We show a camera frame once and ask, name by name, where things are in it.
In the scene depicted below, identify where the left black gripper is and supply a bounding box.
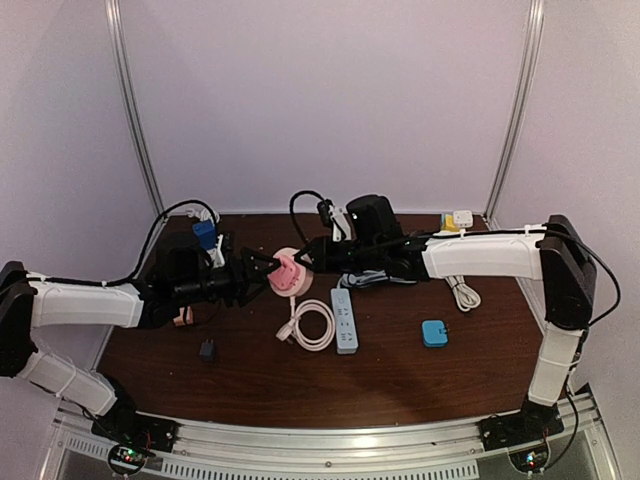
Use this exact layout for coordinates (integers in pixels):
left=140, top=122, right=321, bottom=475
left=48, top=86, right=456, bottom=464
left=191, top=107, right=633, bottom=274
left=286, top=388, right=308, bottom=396
left=173, top=247, right=281, bottom=308

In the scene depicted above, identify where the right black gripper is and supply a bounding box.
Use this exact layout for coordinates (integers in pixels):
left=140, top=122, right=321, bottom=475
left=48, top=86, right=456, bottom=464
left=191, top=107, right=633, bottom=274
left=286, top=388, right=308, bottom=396
left=295, top=236, right=384, bottom=276

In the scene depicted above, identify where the round pink power socket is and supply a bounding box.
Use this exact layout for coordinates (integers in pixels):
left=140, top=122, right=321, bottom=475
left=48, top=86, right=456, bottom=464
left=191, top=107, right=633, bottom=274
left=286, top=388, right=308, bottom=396
left=269, top=246, right=335, bottom=352

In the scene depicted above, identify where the light blue power strip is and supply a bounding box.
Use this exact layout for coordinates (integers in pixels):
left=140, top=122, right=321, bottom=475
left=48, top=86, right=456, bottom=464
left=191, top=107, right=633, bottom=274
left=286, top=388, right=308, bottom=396
left=330, top=270, right=390, bottom=355

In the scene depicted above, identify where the salmon pink plug charger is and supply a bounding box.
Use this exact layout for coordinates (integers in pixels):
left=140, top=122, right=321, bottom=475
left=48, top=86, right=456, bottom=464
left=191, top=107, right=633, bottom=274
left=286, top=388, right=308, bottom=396
left=173, top=306, right=195, bottom=328

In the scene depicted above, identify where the dark navy plug charger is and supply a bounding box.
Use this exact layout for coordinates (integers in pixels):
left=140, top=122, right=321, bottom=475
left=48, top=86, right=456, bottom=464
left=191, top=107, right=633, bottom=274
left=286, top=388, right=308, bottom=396
left=198, top=339, right=216, bottom=363

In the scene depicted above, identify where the blue square plug adapter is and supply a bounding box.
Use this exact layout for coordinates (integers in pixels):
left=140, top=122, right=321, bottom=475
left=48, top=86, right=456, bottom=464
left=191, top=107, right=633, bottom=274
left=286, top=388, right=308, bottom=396
left=421, top=320, right=449, bottom=348

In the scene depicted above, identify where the pink square plug adapter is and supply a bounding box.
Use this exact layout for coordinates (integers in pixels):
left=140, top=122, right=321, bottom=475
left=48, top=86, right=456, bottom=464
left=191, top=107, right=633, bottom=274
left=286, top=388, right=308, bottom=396
left=268, top=255, right=299, bottom=291

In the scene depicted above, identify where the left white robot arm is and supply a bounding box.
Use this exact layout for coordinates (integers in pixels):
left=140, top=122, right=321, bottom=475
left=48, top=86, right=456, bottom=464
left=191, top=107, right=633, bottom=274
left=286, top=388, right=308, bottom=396
left=1, top=234, right=281, bottom=444

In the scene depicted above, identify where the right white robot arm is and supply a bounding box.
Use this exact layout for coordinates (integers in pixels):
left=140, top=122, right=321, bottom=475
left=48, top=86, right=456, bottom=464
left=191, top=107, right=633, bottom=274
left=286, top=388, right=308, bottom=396
left=294, top=194, right=597, bottom=442

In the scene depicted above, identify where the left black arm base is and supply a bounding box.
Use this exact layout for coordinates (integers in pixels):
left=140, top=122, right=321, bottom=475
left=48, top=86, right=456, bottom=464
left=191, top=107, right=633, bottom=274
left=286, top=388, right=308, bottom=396
left=83, top=402, right=179, bottom=478

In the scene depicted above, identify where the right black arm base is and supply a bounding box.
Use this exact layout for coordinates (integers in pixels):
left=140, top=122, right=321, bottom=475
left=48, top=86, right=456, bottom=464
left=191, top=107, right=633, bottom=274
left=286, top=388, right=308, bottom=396
left=477, top=400, right=564, bottom=476

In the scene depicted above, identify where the blue cube socket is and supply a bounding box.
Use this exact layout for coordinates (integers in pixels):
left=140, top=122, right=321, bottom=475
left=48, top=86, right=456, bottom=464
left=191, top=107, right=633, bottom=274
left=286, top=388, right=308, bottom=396
left=192, top=220, right=218, bottom=250

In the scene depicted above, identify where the yellow cube socket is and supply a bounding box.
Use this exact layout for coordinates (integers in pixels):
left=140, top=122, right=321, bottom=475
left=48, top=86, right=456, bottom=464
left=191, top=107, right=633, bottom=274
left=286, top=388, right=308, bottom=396
left=440, top=214, right=460, bottom=233

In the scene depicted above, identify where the white square socket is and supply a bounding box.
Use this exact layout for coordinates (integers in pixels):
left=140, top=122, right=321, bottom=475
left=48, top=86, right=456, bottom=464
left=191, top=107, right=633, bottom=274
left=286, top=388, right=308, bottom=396
left=452, top=210, right=474, bottom=230

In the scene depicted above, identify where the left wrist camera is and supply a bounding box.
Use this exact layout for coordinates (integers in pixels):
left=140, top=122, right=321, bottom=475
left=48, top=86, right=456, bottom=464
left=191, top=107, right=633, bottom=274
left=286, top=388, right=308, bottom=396
left=208, top=232, right=234, bottom=268

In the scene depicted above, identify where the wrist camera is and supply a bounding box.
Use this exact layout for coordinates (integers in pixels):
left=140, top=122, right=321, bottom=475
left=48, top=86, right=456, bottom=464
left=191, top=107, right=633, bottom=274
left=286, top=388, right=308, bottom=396
left=317, top=199, right=352, bottom=242
left=208, top=232, right=234, bottom=268

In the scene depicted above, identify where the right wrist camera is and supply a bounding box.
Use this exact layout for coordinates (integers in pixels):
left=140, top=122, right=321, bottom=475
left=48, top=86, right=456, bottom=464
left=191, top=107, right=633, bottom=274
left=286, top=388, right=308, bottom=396
left=317, top=199, right=352, bottom=242

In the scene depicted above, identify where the white cable back left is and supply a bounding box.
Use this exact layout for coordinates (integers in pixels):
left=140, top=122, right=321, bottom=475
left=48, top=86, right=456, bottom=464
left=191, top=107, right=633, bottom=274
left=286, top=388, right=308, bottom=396
left=185, top=207, right=222, bottom=224

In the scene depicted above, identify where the white coiled cable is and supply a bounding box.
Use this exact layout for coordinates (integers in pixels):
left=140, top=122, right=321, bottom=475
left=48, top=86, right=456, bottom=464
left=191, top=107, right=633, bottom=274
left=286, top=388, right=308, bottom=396
left=443, top=274, right=482, bottom=314

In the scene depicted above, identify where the right aluminium frame post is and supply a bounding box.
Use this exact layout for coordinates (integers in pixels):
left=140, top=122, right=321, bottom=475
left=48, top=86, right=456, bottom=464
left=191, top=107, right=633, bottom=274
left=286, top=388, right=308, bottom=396
left=484, top=0, right=545, bottom=222

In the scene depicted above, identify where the aluminium frame post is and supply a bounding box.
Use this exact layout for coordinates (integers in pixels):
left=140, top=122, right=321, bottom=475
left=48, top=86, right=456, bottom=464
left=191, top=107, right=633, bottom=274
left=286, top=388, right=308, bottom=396
left=104, top=0, right=164, bottom=215
left=484, top=0, right=545, bottom=222

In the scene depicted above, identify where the aluminium front rail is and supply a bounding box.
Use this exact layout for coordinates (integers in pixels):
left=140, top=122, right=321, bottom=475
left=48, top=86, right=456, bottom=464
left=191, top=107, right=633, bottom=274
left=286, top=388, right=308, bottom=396
left=35, top=393, right=622, bottom=479

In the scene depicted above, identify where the left aluminium frame post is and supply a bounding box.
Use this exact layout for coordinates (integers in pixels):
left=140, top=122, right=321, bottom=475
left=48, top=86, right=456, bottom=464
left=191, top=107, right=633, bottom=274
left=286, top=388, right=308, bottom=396
left=104, top=0, right=164, bottom=215

